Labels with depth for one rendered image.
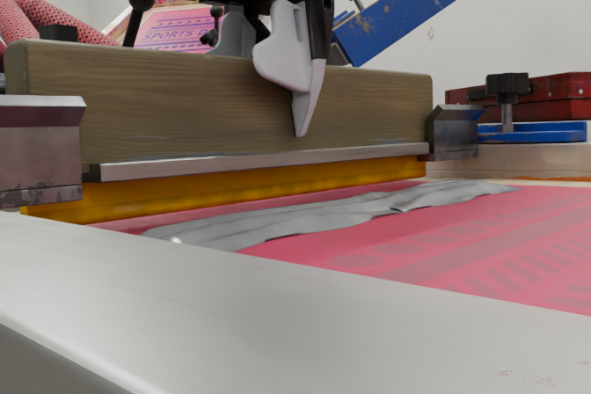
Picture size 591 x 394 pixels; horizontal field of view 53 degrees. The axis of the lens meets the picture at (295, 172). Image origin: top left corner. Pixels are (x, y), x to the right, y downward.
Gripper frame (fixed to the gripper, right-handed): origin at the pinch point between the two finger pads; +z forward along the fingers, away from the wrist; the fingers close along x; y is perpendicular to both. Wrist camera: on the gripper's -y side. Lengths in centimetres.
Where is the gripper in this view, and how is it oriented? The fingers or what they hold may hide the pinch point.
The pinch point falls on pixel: (280, 120)
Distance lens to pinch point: 44.6
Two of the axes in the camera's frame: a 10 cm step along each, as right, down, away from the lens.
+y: -7.0, 0.7, -7.2
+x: 7.2, 0.2, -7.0
